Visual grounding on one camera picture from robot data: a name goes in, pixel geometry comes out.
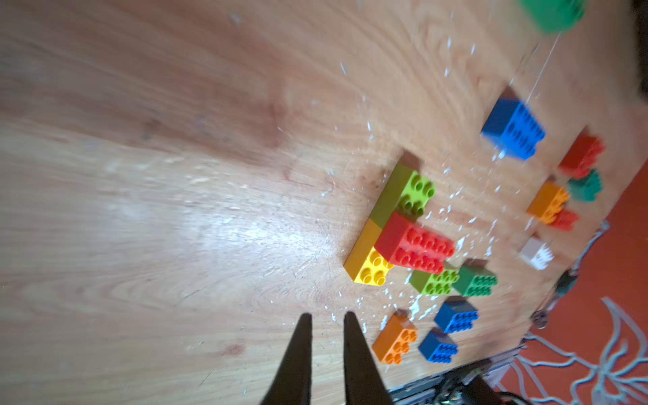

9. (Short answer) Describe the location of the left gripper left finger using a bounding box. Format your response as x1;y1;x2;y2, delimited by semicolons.
262;313;312;405

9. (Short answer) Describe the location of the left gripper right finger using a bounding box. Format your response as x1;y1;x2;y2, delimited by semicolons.
344;312;393;404

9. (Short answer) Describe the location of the yellow lego brick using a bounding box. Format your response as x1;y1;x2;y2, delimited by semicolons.
344;219;393;287

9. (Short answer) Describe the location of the lime green lego brick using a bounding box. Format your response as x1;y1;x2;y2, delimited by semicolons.
370;164;436;228

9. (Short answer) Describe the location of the blue lego brick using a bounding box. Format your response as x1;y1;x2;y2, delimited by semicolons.
418;331;458;364
482;98;546;161
435;300;479;334

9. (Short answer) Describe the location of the orange lego brick front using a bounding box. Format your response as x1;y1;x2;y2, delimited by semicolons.
372;313;419;366

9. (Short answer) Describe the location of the orange lego brick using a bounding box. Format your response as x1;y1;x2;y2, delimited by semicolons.
526;182;570;224
372;313;419;366

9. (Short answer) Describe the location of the blue lego brick front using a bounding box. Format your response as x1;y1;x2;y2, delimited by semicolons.
418;331;458;364

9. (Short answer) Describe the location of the lime lego brick centre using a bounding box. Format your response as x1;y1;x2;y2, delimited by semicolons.
409;268;459;295

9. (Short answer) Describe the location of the green lego brick centre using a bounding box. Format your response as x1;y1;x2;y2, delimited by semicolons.
452;266;498;297

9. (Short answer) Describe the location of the white lego brick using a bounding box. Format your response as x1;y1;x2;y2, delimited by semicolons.
519;237;555;271

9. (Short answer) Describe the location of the orange lego brick right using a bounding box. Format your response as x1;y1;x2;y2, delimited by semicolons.
526;182;570;224

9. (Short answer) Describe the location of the dark green lego brick right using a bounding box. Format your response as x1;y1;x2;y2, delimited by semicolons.
567;169;602;203

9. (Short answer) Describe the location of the dark green lego brick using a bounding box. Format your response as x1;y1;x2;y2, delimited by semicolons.
520;0;587;33
567;169;602;203

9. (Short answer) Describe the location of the small red lego brick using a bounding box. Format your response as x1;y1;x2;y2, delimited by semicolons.
558;132;606;180

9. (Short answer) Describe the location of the dark green lego brick far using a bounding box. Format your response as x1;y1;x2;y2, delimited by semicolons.
520;0;587;33

